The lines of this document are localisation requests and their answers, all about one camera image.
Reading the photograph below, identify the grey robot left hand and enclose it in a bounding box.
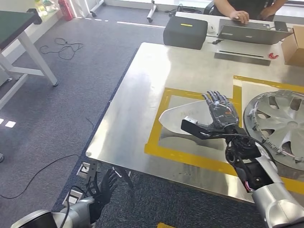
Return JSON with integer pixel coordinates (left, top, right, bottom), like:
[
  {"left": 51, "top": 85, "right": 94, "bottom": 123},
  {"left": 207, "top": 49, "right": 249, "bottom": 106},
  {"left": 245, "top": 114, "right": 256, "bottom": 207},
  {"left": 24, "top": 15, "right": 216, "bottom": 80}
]
[{"left": 98, "top": 169, "right": 118, "bottom": 205}]

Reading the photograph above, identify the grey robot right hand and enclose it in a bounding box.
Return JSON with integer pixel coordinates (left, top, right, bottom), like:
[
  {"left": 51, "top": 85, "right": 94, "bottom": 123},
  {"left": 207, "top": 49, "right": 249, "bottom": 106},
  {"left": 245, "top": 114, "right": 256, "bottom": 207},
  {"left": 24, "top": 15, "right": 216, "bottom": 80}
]
[{"left": 202, "top": 90, "right": 240, "bottom": 130}]

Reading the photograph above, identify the white curved plastic part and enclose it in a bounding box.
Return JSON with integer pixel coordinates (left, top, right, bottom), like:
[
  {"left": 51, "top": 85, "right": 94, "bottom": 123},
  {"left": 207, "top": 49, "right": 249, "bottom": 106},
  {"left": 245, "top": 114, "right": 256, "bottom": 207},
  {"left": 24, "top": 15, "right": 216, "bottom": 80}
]
[{"left": 158, "top": 100, "right": 213, "bottom": 136}]

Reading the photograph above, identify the steel workbench table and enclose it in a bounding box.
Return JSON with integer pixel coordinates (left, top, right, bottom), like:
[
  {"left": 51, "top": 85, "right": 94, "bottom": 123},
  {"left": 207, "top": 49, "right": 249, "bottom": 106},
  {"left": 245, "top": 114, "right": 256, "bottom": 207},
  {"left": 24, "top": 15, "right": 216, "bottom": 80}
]
[{"left": 85, "top": 41, "right": 304, "bottom": 205}]

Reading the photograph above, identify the metal floor socket box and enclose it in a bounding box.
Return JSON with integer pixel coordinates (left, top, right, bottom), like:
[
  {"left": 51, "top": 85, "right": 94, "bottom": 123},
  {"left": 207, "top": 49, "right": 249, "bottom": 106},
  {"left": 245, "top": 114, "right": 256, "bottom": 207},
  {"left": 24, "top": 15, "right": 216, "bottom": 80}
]
[
  {"left": 75, "top": 162, "right": 91, "bottom": 179},
  {"left": 63, "top": 189, "right": 83, "bottom": 208}
]

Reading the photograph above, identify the grey flat closed laptop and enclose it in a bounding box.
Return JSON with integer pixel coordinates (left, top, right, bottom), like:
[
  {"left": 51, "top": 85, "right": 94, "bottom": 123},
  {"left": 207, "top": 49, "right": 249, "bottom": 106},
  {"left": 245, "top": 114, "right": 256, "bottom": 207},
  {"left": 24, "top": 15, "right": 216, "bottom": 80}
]
[{"left": 214, "top": 48, "right": 272, "bottom": 67}]

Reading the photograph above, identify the silver wheel hubcap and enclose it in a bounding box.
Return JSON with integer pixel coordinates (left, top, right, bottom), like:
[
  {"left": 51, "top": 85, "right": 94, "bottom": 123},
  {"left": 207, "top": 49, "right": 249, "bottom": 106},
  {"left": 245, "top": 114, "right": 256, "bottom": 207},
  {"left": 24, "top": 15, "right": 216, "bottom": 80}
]
[{"left": 243, "top": 89, "right": 304, "bottom": 172}]

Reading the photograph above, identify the grey open laptop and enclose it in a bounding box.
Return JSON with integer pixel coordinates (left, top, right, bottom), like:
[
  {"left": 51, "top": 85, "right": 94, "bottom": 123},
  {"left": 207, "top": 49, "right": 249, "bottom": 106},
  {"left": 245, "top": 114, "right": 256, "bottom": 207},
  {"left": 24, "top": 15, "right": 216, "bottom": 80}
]
[{"left": 217, "top": 19, "right": 293, "bottom": 45}]

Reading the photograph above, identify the black case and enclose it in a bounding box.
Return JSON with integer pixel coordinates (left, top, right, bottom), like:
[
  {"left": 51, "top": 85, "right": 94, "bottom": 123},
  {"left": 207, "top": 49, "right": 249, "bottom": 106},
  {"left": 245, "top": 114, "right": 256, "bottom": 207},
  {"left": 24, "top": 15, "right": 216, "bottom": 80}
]
[{"left": 163, "top": 16, "right": 209, "bottom": 50}]

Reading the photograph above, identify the white desk with laptops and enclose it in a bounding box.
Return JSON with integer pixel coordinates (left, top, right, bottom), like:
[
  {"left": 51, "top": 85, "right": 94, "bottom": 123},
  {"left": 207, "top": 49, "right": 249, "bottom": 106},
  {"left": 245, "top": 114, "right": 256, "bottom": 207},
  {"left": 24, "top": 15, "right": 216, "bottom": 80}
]
[{"left": 175, "top": 11, "right": 304, "bottom": 57}]

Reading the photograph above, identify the person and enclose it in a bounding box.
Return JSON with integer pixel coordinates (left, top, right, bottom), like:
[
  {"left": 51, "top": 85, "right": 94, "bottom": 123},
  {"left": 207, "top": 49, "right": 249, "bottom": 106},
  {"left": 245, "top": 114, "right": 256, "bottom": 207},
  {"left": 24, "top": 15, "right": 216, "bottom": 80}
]
[{"left": 213, "top": 0, "right": 289, "bottom": 25}]

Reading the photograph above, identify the black office chair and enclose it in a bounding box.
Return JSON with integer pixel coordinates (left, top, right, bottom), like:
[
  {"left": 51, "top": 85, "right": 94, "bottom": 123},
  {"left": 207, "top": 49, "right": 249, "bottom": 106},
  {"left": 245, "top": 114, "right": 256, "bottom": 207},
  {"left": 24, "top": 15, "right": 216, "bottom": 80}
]
[{"left": 203, "top": 0, "right": 216, "bottom": 16}]

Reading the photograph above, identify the cardboard box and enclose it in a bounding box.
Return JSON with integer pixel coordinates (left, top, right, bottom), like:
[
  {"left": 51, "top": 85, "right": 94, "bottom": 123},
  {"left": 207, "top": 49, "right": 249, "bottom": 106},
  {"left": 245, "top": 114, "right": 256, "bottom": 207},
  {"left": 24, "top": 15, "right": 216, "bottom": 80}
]
[{"left": 281, "top": 26, "right": 304, "bottom": 67}]

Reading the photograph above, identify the white stand leg with caster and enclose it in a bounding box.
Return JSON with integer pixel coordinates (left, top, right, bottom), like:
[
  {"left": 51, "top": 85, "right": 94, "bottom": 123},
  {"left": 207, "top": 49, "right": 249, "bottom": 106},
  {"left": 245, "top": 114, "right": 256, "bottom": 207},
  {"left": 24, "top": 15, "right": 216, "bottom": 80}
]
[
  {"left": 90, "top": 0, "right": 106, "bottom": 17},
  {"left": 146, "top": 0, "right": 158, "bottom": 23}
]

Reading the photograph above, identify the green table with white legs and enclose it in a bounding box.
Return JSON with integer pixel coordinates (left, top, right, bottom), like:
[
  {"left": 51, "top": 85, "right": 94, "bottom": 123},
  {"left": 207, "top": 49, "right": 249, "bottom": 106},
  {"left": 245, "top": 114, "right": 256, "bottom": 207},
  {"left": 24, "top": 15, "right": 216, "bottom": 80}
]
[{"left": 0, "top": 9, "right": 59, "bottom": 111}]

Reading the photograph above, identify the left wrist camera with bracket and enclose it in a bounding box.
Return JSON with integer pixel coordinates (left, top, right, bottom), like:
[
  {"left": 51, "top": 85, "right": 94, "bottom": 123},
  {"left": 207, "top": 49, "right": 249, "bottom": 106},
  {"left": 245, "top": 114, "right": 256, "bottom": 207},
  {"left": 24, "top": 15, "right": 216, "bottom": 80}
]
[{"left": 85, "top": 161, "right": 101, "bottom": 198}]

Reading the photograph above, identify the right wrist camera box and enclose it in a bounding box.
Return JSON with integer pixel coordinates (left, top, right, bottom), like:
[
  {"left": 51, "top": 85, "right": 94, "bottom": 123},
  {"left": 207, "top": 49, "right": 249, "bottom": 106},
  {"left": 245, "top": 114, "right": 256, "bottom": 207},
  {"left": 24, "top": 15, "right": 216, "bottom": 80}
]
[{"left": 181, "top": 116, "right": 229, "bottom": 141}]

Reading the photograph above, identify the black looped floor cable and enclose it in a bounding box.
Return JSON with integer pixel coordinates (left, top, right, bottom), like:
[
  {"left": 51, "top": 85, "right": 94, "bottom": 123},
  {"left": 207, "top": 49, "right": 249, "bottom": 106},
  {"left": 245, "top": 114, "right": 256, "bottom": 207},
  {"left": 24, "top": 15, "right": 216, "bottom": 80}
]
[{"left": 39, "top": 38, "right": 84, "bottom": 61}]

